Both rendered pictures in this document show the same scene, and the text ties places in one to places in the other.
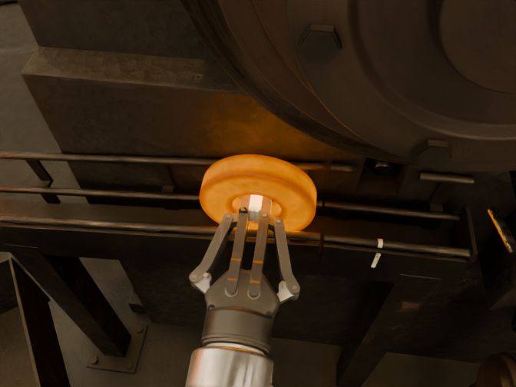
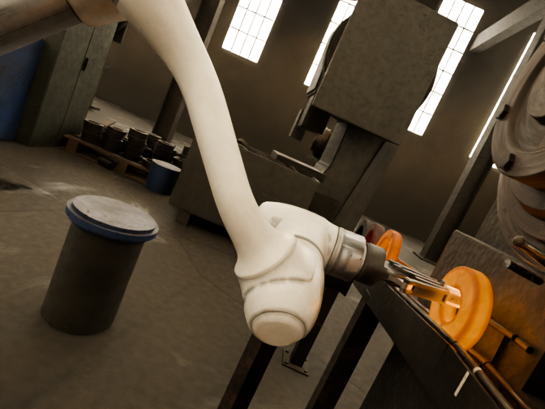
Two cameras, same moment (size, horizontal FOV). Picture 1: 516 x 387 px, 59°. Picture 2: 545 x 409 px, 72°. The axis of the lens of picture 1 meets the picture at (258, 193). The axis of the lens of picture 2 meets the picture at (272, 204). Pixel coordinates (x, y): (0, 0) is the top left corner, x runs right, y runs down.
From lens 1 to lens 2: 0.73 m
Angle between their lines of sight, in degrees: 79
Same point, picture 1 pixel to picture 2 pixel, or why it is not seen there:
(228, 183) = (455, 272)
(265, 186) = (465, 280)
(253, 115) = (509, 278)
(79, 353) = not seen: outside the picture
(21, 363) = not seen: hidden behind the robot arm
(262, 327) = (378, 256)
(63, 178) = not seen: outside the picture
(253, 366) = (358, 240)
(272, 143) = (504, 307)
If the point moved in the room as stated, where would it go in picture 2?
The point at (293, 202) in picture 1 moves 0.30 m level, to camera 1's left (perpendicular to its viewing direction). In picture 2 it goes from (467, 301) to (401, 248)
